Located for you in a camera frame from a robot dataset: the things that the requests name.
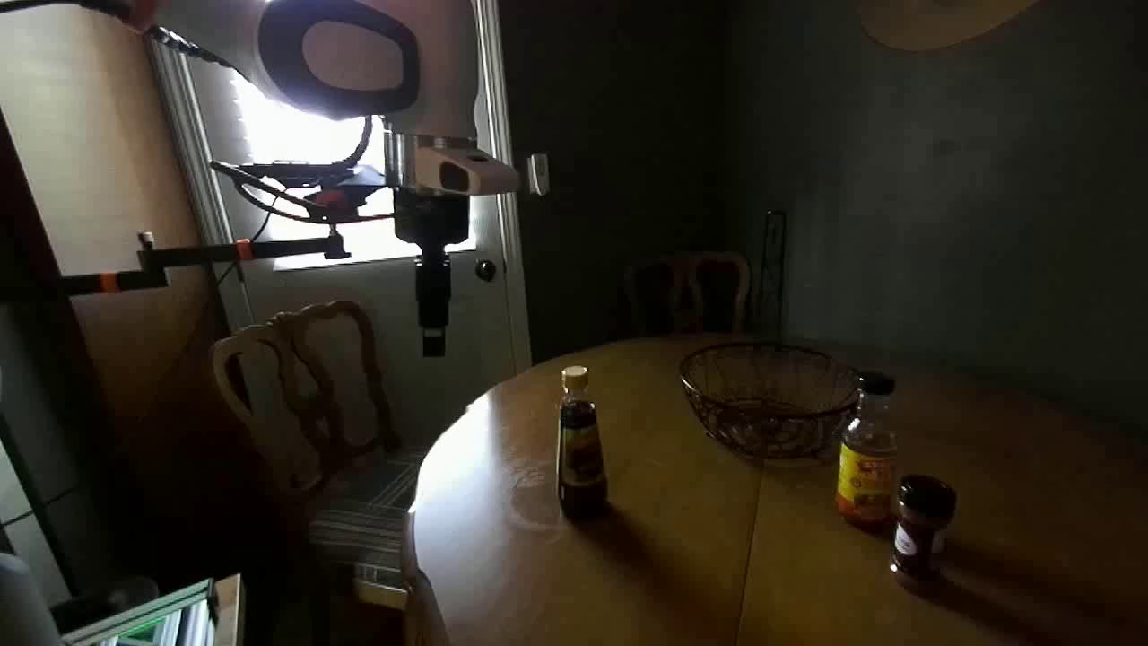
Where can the grey rounded object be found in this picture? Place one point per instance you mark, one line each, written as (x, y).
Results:
(21, 606)

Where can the white door with window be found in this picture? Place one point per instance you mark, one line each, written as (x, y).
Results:
(359, 309)

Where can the small dark spice jar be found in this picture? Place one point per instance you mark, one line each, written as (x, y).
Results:
(921, 526)

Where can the yellow round wall plate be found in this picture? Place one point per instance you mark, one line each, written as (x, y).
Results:
(946, 19)

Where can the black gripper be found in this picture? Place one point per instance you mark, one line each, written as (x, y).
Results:
(431, 217)

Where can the wooden chair by dark wall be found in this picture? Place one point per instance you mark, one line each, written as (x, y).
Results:
(690, 292)

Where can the black stand bar orange tape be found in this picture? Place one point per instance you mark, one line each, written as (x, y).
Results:
(191, 258)

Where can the round door knob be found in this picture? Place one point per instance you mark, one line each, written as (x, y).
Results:
(486, 271)

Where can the carved wooden chair striped cushion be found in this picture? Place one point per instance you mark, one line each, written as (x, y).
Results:
(324, 397)

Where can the amber bottle with yellow label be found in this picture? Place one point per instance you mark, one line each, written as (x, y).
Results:
(867, 461)

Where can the white wall light switch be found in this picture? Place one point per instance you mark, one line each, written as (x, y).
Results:
(537, 174)

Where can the cardboard box with papers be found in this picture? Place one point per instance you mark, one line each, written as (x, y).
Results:
(155, 611)

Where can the black camera on stand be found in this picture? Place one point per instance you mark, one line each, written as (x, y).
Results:
(305, 174)

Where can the bottle with black contents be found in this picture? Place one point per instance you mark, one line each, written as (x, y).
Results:
(583, 450)

